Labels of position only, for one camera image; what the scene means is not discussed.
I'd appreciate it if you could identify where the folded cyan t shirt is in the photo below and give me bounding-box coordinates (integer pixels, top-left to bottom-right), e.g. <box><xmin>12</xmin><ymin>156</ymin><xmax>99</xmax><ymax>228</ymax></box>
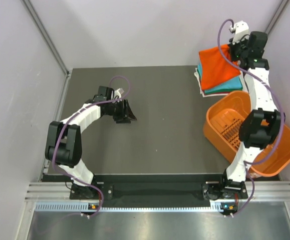
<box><xmin>197</xmin><ymin>64</ymin><xmax>243</xmax><ymax>89</ymax></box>

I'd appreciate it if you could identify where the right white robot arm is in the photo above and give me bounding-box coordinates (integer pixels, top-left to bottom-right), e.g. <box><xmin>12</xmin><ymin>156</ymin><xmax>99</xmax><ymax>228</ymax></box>
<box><xmin>218</xmin><ymin>31</ymin><xmax>285</xmax><ymax>198</ymax></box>

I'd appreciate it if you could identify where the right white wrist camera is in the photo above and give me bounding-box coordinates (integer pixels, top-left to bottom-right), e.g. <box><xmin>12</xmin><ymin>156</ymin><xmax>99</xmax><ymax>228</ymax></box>
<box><xmin>229</xmin><ymin>21</ymin><xmax>249</xmax><ymax>45</ymax></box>

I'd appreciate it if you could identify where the purple cable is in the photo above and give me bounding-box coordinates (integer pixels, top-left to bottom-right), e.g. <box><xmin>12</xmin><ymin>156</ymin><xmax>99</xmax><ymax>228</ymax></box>
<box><xmin>217</xmin><ymin>19</ymin><xmax>285</xmax><ymax>217</ymax></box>
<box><xmin>52</xmin><ymin>76</ymin><xmax>131</xmax><ymax>217</ymax></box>

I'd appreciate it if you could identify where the aluminium frame rail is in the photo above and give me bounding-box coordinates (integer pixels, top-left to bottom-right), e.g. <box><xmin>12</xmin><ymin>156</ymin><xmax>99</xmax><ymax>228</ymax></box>
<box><xmin>21</xmin><ymin>0</ymin><xmax>69</xmax><ymax>77</ymax></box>

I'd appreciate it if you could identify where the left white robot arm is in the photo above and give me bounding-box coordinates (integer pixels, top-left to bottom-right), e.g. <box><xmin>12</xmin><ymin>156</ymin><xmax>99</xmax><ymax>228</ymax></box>
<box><xmin>45</xmin><ymin>86</ymin><xmax>137</xmax><ymax>199</ymax></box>

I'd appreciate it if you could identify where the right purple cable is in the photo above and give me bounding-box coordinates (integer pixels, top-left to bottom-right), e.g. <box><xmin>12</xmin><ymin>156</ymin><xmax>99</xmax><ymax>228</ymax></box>
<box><xmin>217</xmin><ymin>19</ymin><xmax>285</xmax><ymax>217</ymax></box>

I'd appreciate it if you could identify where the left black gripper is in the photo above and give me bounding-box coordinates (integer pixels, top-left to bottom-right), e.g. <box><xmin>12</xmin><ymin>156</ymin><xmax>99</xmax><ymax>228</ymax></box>
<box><xmin>107</xmin><ymin>98</ymin><xmax>137</xmax><ymax>124</ymax></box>

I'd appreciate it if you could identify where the orange t shirt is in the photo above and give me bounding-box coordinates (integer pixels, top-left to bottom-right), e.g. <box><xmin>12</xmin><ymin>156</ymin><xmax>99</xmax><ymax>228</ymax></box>
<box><xmin>199</xmin><ymin>47</ymin><xmax>240</xmax><ymax>90</ymax></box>

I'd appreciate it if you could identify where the folded white t shirt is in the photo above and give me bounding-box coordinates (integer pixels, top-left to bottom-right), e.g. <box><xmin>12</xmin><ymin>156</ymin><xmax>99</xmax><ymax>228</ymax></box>
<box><xmin>194</xmin><ymin>66</ymin><xmax>235</xmax><ymax>99</ymax></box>

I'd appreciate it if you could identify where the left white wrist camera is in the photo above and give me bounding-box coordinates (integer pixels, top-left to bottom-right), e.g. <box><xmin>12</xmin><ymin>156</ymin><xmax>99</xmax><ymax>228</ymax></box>
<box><xmin>112</xmin><ymin>88</ymin><xmax>124</xmax><ymax>100</ymax></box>

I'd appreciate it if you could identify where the folded green t shirt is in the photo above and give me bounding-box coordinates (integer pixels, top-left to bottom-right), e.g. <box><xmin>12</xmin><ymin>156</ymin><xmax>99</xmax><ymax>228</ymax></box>
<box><xmin>202</xmin><ymin>87</ymin><xmax>243</xmax><ymax>96</ymax></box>

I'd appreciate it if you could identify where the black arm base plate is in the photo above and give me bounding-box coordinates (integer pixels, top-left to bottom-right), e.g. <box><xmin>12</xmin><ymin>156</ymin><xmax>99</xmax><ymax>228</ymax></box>
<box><xmin>69</xmin><ymin>173</ymin><xmax>249</xmax><ymax>208</ymax></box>

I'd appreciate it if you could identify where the orange plastic basket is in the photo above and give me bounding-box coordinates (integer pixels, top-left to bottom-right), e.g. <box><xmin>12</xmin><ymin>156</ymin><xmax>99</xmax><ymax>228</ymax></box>
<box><xmin>203</xmin><ymin>91</ymin><xmax>290</xmax><ymax>178</ymax></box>

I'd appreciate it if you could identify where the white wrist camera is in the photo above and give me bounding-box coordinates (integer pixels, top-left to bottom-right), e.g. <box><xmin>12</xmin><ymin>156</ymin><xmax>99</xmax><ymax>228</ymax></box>
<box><xmin>112</xmin><ymin>88</ymin><xmax>124</xmax><ymax>100</ymax></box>
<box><xmin>229</xmin><ymin>21</ymin><xmax>249</xmax><ymax>45</ymax></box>

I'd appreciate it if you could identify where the grey slotted cable duct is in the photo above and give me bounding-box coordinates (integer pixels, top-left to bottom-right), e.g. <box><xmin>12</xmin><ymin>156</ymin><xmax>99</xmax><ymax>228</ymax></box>
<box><xmin>35</xmin><ymin>202</ymin><xmax>236</xmax><ymax>213</ymax></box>

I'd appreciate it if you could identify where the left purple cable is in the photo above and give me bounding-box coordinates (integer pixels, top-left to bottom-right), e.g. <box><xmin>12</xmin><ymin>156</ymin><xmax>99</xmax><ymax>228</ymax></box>
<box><xmin>52</xmin><ymin>76</ymin><xmax>131</xmax><ymax>217</ymax></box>

